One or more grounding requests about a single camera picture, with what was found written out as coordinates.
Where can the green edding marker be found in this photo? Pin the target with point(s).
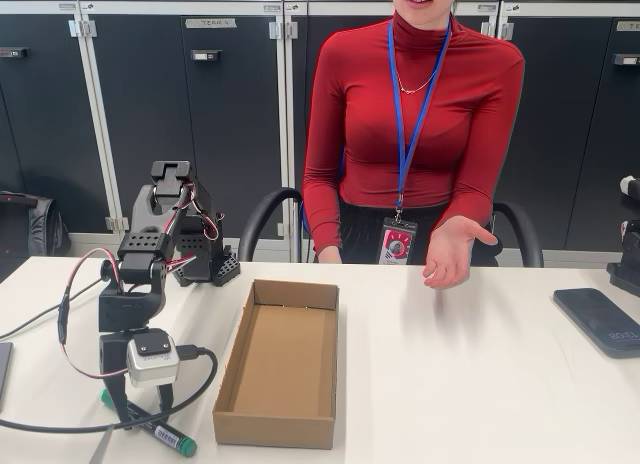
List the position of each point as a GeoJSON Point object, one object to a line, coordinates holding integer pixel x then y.
{"type": "Point", "coordinates": [175, 439]}

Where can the idle black robot arm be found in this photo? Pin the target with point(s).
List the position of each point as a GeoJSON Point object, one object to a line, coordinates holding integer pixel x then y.
{"type": "Point", "coordinates": [630, 264]}

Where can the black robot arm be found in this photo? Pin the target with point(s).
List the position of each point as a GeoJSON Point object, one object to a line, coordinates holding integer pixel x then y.
{"type": "Point", "coordinates": [150, 209]}

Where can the person's right forearm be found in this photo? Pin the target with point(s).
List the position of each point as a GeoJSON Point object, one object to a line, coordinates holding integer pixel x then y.
{"type": "Point", "coordinates": [320, 219]}

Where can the person's left forearm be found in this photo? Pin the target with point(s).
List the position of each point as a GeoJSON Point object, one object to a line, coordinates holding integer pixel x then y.
{"type": "Point", "coordinates": [485, 209]}

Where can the person in red turtleneck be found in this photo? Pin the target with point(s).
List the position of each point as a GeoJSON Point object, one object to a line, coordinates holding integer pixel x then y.
{"type": "Point", "coordinates": [400, 134]}

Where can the person's right hand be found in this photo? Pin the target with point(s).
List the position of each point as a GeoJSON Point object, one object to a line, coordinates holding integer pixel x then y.
{"type": "Point", "coordinates": [330, 255]}

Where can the person's left hand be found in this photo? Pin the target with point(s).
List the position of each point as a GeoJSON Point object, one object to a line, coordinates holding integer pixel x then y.
{"type": "Point", "coordinates": [452, 256]}

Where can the grey metal scissors blade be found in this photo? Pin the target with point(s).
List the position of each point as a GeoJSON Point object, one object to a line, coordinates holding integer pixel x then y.
{"type": "Point", "coordinates": [102, 446]}

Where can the flat dark grey device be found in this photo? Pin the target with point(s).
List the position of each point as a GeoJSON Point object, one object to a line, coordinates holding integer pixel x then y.
{"type": "Point", "coordinates": [5, 369]}

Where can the open brown cardboard box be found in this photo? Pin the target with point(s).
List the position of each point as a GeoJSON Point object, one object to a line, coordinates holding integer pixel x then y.
{"type": "Point", "coordinates": [280, 359]}

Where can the black backpack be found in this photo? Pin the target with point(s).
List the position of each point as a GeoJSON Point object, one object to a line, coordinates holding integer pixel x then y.
{"type": "Point", "coordinates": [30, 229]}

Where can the black office chair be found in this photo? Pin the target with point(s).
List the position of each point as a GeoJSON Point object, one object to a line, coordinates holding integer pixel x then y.
{"type": "Point", "coordinates": [285, 194]}

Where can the pink black ID badge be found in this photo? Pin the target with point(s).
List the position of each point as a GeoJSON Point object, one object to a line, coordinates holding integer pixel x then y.
{"type": "Point", "coordinates": [397, 244]}

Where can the team tape label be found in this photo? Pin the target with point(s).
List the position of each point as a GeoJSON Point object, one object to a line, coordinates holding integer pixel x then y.
{"type": "Point", "coordinates": [210, 23]}

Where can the black smartphone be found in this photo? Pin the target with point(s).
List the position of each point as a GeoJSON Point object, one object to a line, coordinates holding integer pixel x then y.
{"type": "Point", "coordinates": [600, 319]}

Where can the cut-off tape label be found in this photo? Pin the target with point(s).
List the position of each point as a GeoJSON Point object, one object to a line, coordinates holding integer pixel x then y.
{"type": "Point", "coordinates": [629, 26]}

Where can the white silver wrist camera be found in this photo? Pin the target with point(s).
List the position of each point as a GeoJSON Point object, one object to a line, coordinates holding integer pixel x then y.
{"type": "Point", "coordinates": [151, 359]}

